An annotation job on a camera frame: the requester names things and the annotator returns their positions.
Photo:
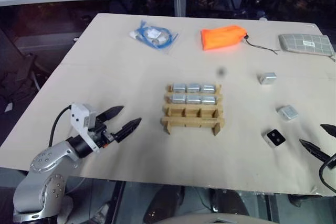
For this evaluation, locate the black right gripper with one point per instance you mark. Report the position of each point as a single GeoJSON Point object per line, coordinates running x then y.
{"type": "Point", "coordinates": [333, 161]}

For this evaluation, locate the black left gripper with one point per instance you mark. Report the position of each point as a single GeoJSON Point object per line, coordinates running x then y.
{"type": "Point", "coordinates": [101, 134]}

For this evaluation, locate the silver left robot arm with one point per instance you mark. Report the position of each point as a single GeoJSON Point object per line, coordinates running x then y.
{"type": "Point", "coordinates": [42, 161]}

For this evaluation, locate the wooden slotted rack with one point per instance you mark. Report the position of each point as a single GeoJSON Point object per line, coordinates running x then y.
{"type": "Point", "coordinates": [193, 123]}

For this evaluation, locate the clear plastic bag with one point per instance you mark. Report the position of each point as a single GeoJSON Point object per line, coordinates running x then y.
{"type": "Point", "coordinates": [168, 47]}

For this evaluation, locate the dark rounded shape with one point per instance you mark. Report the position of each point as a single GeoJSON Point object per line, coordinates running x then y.
{"type": "Point", "coordinates": [165, 205]}

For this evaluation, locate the grey checked fabric pouch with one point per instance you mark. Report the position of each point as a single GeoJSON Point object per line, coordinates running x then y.
{"type": "Point", "coordinates": [305, 44]}

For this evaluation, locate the black and white cube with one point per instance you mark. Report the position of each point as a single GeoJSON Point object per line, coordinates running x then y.
{"type": "Point", "coordinates": [274, 138]}

